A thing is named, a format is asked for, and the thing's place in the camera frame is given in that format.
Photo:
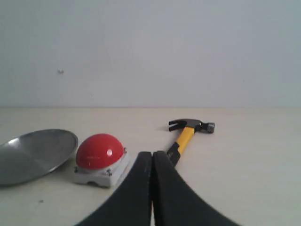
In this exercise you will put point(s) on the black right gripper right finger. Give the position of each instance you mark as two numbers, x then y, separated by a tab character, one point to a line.
175	203

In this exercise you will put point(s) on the red dome push button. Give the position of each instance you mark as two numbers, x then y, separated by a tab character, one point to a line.
101	159

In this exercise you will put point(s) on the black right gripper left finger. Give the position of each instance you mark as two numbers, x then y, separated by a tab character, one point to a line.
130	204

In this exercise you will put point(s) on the round steel plate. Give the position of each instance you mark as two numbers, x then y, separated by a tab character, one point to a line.
35	154

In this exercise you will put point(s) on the yellow black claw hammer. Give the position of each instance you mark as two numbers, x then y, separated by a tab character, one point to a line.
189	127

